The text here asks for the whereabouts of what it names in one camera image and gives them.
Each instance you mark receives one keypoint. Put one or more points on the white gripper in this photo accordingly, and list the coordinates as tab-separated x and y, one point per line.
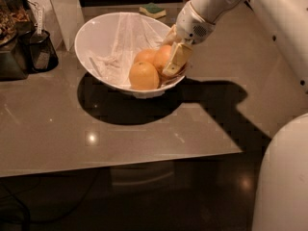
192	25

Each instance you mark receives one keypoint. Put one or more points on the orange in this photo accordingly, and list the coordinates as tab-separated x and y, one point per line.
161	57
146	55
144	76

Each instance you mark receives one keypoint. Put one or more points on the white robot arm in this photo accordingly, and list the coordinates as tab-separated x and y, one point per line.
281	202

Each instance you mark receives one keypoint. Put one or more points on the white tilted bowl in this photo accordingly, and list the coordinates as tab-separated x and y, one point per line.
96	36

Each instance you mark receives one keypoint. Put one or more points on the green yellow sponge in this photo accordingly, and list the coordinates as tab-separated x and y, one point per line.
152	10

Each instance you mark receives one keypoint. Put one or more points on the white paper liner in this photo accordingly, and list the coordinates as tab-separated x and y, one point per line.
125	42

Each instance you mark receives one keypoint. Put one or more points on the white board panel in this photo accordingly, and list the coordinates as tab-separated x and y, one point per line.
63	19

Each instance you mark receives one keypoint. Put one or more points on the black mesh cup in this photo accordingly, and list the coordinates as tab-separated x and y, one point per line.
43	54

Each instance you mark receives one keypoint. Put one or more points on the white tag stick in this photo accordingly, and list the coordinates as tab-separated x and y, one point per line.
39	17

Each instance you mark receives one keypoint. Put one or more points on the tray of nuts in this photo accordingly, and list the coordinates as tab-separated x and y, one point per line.
12	12

